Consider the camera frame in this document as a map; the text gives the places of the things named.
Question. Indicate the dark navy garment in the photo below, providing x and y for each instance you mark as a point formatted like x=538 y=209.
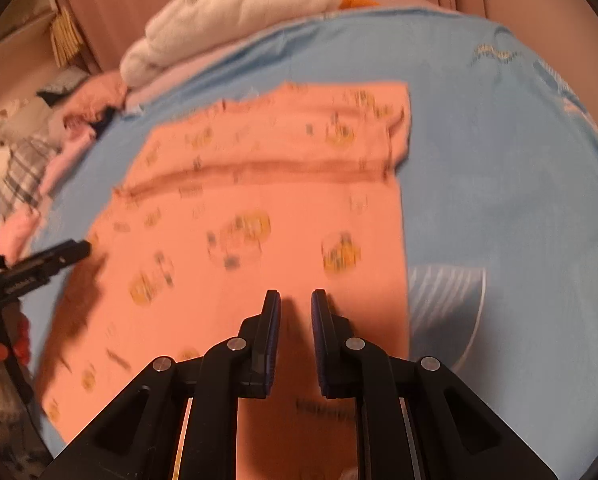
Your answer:
x=101 y=119

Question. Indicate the white shelf cabinet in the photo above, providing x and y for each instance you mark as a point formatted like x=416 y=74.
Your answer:
x=14 y=35

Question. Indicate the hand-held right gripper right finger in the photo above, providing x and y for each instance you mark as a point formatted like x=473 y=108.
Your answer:
x=320 y=330

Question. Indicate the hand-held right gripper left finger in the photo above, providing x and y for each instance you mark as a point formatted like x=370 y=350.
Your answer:
x=271 y=330

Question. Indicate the crumpled salmon pink garment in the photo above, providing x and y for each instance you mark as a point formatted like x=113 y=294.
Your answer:
x=99 y=95

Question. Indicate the folded pink garment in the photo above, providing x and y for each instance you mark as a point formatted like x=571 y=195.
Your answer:
x=16 y=235

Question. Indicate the straw tassel fringe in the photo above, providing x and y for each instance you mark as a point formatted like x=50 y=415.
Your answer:
x=65 y=35

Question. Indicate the orange printed baby garment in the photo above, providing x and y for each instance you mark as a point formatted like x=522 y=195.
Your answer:
x=259 y=200

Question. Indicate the blue striped cloth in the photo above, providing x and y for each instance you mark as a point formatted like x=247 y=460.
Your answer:
x=61 y=85

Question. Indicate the blue floral bed sheet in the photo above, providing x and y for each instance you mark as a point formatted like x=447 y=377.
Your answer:
x=489 y=170

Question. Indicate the light pink garment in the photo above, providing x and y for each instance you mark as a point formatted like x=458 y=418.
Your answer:
x=71 y=152

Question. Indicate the grey plaid cloth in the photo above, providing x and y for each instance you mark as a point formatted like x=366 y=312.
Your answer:
x=24 y=175

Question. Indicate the white plush blanket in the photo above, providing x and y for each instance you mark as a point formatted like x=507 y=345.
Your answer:
x=229 y=15

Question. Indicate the pale pink blanket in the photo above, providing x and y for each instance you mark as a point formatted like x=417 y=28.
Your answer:
x=179 y=82

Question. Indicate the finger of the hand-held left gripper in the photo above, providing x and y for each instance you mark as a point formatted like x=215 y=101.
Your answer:
x=54 y=257

